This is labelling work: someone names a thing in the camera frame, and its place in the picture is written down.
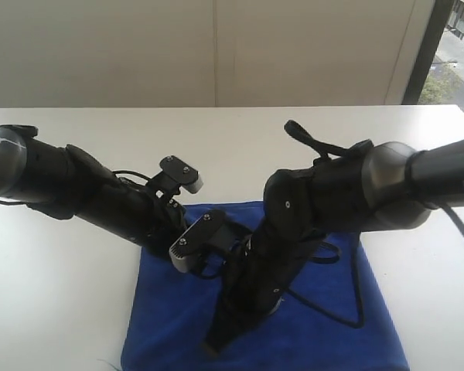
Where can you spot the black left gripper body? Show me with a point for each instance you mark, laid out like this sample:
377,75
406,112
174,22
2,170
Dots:
136,215

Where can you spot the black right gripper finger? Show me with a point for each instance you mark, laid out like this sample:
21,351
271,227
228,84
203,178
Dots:
218,338

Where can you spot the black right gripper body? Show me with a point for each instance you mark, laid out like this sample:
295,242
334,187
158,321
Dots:
270,267

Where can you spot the blue towel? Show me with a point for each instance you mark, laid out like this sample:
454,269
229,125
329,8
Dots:
171,313

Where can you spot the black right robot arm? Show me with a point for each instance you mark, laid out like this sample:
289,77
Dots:
364,188

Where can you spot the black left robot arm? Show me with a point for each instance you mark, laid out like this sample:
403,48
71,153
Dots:
66,182

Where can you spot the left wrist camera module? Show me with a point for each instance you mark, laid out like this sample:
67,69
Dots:
174,175

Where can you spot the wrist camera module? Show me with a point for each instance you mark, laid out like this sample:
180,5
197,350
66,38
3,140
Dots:
174,175
212,234

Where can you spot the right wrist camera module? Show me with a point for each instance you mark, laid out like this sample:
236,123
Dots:
212,234

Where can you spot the dark window frame post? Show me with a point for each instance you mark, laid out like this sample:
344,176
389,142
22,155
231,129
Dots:
433,33

